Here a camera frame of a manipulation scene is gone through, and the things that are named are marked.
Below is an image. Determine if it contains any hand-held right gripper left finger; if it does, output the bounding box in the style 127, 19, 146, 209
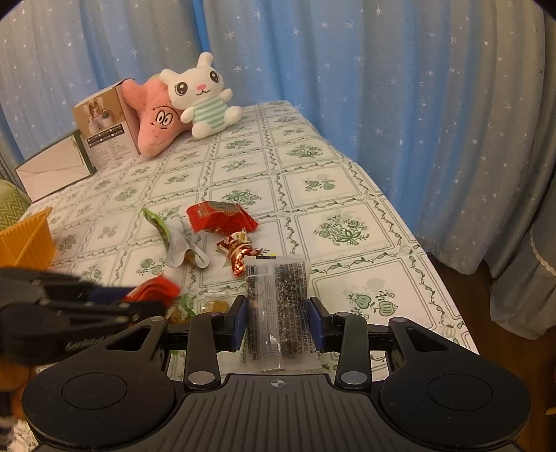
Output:
100, 297, 249, 394

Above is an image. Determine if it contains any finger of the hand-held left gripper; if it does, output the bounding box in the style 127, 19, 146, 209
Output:
43, 302, 169, 328
0, 268, 128, 306

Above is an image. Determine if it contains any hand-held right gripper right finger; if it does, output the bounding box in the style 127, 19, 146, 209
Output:
306, 298, 461, 389

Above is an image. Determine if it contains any clear packet with dark snack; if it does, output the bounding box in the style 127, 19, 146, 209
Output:
244, 256, 321, 373

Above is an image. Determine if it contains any plain red snack packet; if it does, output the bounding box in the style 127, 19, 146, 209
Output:
122, 275, 182, 306

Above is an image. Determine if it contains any orange plastic basket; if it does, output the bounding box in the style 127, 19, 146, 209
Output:
0, 207, 59, 271

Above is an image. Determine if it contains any small red candy packet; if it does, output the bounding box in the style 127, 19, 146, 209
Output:
216, 230, 262, 278

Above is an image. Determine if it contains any yellow candy in clear wrapper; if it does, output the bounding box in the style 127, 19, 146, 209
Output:
197, 290, 231, 314

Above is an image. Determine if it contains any orange cloth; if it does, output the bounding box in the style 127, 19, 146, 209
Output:
0, 354, 38, 420

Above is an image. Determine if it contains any green yellow candy packet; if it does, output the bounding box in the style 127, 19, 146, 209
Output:
167, 294, 197, 325

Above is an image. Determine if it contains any green patterned cushion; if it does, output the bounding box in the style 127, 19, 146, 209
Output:
0, 179, 32, 233

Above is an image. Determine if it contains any white snack packet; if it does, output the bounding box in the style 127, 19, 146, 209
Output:
166, 217, 212, 268

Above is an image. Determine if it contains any green snack packet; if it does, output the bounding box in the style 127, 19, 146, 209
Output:
142, 207, 173, 251

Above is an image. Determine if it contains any large red snack packet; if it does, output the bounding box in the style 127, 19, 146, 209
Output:
186, 201, 259, 234

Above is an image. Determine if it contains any white cardboard box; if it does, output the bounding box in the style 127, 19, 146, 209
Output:
15, 131, 97, 203

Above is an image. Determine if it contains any green floral tablecloth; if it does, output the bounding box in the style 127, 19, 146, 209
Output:
13, 101, 479, 452

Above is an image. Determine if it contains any brown product box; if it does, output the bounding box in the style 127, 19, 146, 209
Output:
72, 78, 142, 169

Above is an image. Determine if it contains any pink star plush toy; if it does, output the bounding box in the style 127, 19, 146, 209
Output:
119, 74, 194, 158

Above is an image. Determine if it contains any grey lace-trimmed curtain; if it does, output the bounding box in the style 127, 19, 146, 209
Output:
478, 204, 556, 340

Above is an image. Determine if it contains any white bunny plush toy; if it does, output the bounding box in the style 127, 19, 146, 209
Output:
158, 52, 244, 139

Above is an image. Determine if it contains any blue star curtain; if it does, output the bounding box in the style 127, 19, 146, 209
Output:
0, 0, 207, 163
201, 0, 556, 266

